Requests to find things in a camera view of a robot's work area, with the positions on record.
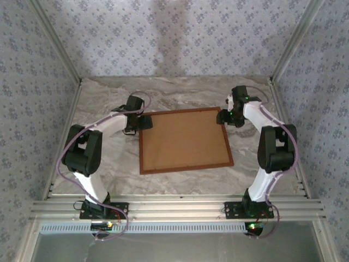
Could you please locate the dark brown wooden picture frame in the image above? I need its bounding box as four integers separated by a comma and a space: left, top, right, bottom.
138, 106, 234, 176

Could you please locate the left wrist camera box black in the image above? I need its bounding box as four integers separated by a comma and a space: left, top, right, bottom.
125, 95, 145, 112

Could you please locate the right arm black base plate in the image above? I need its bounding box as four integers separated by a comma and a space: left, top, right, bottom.
224, 201, 275, 220

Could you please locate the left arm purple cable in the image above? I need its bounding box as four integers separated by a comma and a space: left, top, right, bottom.
56, 91, 153, 241

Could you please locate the aluminium mounting rail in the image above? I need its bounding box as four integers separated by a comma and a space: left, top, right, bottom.
28, 194, 327, 222

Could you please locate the brown fibreboard backing board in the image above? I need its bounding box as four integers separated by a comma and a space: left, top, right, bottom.
143, 110, 230, 171

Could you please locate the red black wire pair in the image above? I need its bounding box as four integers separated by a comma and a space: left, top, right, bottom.
256, 210, 274, 223
110, 207, 128, 225

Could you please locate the grey slotted cable duct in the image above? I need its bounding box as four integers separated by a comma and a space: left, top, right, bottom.
39, 221, 245, 235

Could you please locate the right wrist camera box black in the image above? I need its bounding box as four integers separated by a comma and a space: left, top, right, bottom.
231, 85, 249, 103

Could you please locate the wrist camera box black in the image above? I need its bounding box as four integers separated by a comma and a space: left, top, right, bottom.
125, 95, 145, 112
231, 85, 249, 103

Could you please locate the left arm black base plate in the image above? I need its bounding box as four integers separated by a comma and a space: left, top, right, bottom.
79, 201, 129, 220

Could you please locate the aluminium corner post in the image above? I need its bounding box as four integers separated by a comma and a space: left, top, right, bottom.
269, 0, 327, 82
29, 0, 83, 85

